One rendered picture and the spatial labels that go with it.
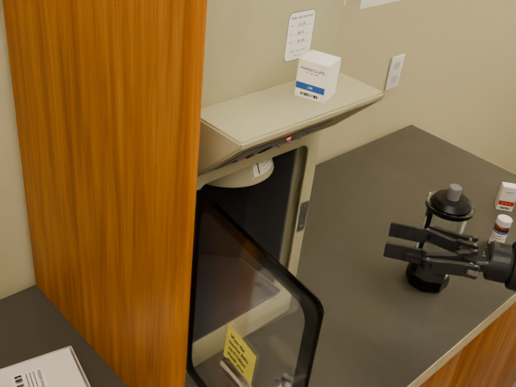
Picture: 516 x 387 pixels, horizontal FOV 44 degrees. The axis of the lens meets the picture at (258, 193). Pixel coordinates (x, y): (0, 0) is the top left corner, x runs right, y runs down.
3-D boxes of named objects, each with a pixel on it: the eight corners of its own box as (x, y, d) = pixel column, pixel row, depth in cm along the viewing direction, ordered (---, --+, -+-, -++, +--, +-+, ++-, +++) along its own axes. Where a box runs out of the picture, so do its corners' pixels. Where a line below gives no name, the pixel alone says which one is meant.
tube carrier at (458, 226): (396, 272, 154) (417, 200, 142) (421, 256, 160) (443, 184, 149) (433, 296, 148) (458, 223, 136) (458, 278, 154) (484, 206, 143)
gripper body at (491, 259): (511, 236, 122) (461, 226, 124) (514, 256, 114) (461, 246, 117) (502, 270, 125) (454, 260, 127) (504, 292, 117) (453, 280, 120)
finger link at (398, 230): (425, 229, 127) (425, 228, 127) (390, 223, 128) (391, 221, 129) (422, 243, 128) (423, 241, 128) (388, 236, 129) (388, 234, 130)
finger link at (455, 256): (471, 266, 122) (475, 269, 120) (417, 266, 119) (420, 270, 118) (476, 248, 120) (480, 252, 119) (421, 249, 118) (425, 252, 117)
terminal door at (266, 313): (186, 364, 118) (196, 184, 97) (284, 496, 99) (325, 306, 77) (182, 365, 118) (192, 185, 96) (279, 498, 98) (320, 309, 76)
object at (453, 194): (419, 208, 143) (427, 183, 140) (441, 195, 149) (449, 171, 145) (454, 228, 138) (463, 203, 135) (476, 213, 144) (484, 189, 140)
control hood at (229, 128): (183, 170, 96) (186, 110, 90) (324, 119, 116) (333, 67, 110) (233, 206, 89) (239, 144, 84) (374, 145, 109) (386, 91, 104)
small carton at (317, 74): (293, 94, 99) (299, 57, 96) (306, 84, 103) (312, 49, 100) (322, 104, 97) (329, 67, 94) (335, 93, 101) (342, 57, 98)
